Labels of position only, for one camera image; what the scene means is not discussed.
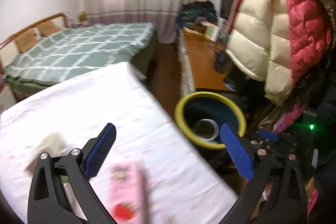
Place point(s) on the yellow rimmed blue bin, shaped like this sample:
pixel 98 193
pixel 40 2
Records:
pixel 183 121

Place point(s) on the white paper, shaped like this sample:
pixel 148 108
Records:
pixel 50 146

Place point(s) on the green picture box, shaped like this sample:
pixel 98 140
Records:
pixel 212 32

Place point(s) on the bed with green quilt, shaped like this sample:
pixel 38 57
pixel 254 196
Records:
pixel 78 45

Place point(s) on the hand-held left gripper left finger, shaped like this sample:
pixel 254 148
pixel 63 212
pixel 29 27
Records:
pixel 101 153

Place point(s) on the red dotted puffer jacket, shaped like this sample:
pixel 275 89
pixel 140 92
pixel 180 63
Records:
pixel 307 24

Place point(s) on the clothes pile on desk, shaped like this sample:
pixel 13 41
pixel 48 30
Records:
pixel 195 12

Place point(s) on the brown bear face pillow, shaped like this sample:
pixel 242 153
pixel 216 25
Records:
pixel 26 41

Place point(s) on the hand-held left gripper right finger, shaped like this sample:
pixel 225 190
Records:
pixel 237 154

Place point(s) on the plain brown pillow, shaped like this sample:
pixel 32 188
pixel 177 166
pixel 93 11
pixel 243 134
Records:
pixel 48 28

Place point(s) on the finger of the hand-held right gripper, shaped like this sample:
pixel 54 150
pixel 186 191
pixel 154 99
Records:
pixel 267 135

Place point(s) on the cream puffer jacket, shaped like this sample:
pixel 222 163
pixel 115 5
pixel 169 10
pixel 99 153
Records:
pixel 260 37

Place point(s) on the pink strawberry milk carton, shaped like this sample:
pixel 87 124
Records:
pixel 123 187

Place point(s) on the wooden bed headboard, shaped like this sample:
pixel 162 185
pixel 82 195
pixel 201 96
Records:
pixel 15 32

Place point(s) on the wooden desk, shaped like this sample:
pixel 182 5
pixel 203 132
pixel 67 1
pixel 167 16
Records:
pixel 207 66

